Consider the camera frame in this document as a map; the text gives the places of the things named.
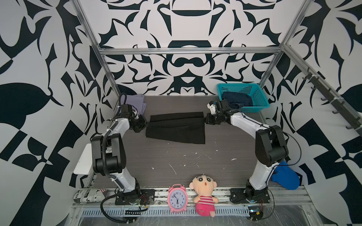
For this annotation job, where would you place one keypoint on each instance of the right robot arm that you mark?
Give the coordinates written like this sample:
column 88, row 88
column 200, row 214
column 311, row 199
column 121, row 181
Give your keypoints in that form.
column 270, row 146

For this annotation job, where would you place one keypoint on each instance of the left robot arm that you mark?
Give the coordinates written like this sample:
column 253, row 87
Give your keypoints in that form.
column 108, row 152

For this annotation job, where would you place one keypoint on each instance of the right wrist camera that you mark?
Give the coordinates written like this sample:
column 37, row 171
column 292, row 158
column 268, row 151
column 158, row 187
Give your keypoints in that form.
column 212, row 108

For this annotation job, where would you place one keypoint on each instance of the denim garment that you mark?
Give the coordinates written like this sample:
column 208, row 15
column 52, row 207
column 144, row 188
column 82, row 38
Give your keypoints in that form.
column 237, row 100

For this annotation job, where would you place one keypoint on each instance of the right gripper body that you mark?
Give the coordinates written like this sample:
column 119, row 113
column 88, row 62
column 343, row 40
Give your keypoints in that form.
column 216, row 118

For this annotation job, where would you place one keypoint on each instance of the small circuit board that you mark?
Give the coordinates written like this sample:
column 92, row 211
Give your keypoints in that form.
column 255, row 213

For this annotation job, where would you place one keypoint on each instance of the plush doll pink shirt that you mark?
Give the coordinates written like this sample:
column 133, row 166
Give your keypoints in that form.
column 204, row 186

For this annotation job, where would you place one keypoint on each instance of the lavender skirt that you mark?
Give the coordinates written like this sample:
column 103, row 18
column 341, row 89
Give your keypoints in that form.
column 138, row 101

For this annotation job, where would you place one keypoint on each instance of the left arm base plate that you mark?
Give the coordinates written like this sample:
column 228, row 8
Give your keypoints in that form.
column 142, row 197

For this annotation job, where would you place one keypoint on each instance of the folded newspaper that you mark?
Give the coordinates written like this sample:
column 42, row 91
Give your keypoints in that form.
column 90, row 195

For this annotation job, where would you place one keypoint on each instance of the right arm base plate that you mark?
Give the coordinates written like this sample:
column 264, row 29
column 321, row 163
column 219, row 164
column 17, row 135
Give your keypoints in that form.
column 248, row 195

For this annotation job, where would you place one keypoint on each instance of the pink alarm clock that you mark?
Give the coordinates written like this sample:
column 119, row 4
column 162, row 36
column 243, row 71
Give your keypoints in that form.
column 177, row 198

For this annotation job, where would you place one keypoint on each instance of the teal plastic basket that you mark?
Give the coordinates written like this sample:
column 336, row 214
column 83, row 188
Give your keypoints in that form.
column 253, row 90

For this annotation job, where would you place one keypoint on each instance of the blue cloth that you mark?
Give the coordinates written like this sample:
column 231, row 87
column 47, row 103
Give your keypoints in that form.
column 286, row 177

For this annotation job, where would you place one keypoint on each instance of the black garment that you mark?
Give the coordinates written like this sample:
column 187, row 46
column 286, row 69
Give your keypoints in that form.
column 178, row 127

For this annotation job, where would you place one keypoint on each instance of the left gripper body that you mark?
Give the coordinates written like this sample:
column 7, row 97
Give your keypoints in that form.
column 139, row 124

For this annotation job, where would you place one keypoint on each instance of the white rectangular panel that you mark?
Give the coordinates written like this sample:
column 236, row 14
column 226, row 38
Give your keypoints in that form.
column 84, row 165

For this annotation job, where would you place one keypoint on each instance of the grey wall hook rail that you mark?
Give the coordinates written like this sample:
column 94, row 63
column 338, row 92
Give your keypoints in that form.
column 340, row 104

